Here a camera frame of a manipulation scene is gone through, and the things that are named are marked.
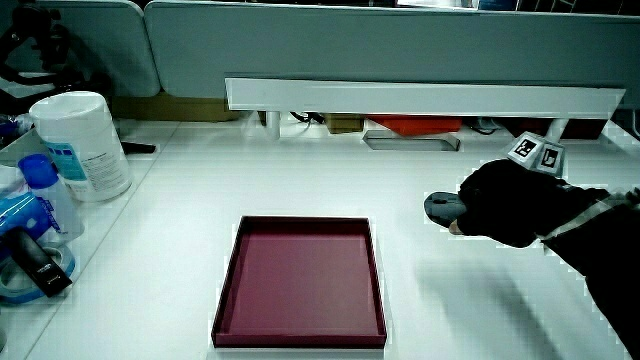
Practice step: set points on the person's right hand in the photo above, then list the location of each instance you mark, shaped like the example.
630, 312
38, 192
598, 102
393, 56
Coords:
500, 200

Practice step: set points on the grey computer mouse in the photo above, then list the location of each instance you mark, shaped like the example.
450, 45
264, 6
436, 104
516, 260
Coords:
440, 206

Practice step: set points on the person's right forearm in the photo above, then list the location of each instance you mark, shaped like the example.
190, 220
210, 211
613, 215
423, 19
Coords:
605, 250

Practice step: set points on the white desk shelf riser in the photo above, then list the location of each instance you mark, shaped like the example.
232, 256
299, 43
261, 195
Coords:
425, 98

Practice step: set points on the white desk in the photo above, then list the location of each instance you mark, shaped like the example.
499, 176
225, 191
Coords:
300, 180

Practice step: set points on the dark red box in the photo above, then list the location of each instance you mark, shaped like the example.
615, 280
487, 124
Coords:
582, 128

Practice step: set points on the orange box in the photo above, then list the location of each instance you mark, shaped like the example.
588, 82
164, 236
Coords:
415, 124

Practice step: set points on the olive brown box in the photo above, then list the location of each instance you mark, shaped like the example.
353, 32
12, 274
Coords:
344, 123

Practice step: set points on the maroon shallow tray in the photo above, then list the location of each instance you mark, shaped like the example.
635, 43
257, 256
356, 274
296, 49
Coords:
305, 280

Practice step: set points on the wide grey partition panel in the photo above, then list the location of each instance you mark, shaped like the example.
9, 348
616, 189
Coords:
350, 45

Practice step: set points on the flat cardboard box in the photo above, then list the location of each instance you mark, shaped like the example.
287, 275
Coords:
170, 107

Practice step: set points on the white wipes canister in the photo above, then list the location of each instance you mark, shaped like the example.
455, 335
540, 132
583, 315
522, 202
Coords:
82, 145

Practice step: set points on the narrow grey partition panel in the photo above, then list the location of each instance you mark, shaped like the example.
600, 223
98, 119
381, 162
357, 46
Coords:
105, 45

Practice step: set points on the blue-capped clear bottle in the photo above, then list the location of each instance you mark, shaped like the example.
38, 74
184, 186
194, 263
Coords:
47, 192

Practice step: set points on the blue and white packet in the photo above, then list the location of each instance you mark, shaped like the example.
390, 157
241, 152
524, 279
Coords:
17, 212

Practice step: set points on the blue tape roll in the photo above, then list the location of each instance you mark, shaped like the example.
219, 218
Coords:
12, 287

